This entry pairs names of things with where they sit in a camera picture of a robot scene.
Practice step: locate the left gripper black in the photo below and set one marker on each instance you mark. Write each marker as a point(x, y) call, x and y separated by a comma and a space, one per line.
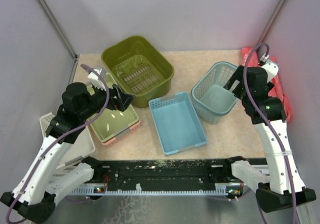
point(122, 101)

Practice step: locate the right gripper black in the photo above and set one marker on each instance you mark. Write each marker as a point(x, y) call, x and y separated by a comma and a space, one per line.
point(237, 75)

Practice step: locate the light green shallow basket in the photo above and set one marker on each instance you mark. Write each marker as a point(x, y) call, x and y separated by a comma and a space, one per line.
point(110, 122)

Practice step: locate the tall teal perforated basket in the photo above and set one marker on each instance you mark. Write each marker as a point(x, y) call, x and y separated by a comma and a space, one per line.
point(210, 99)

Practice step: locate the large olive green container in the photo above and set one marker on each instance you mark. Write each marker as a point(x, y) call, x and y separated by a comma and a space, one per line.
point(139, 69)

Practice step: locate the light blue shallow basket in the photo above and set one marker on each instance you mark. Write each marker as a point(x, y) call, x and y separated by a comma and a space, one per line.
point(177, 124)

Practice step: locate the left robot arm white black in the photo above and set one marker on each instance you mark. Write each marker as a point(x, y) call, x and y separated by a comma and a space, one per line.
point(35, 198)

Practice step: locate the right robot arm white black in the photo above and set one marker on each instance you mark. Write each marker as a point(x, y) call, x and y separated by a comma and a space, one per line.
point(283, 188)

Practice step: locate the red plastic bag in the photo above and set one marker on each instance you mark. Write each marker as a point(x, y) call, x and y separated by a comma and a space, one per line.
point(277, 91)

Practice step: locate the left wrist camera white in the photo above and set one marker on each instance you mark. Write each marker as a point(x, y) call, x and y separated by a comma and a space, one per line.
point(95, 80)

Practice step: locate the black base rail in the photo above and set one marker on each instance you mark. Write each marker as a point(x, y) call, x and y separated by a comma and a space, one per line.
point(201, 177)

